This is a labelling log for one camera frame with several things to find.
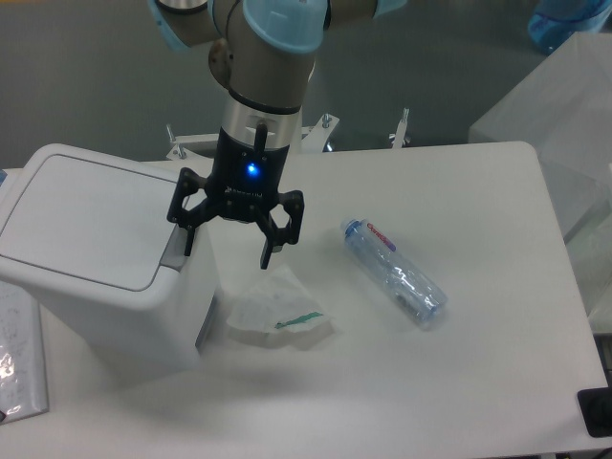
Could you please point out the white push-button trash can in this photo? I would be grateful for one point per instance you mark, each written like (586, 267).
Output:
(87, 235)

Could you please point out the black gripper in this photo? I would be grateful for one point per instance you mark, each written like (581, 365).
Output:
(243, 176)

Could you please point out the black device at edge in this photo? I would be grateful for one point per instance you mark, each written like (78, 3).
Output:
(595, 407)

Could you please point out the blue plastic bag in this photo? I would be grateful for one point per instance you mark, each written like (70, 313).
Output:
(553, 22)

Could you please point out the crumpled white paper wrapper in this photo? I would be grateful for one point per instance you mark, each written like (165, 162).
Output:
(278, 311)

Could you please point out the white laminated paper sheet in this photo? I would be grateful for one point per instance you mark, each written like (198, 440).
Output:
(24, 389)

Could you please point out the metal clamp screw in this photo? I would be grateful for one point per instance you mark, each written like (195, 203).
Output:
(399, 138)

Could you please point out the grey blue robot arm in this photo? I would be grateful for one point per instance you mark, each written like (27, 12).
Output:
(265, 51)

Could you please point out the white metal clamp bracket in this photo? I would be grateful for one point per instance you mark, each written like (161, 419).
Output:
(313, 139)

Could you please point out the clear plastic water bottle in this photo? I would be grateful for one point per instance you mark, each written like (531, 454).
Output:
(404, 283)

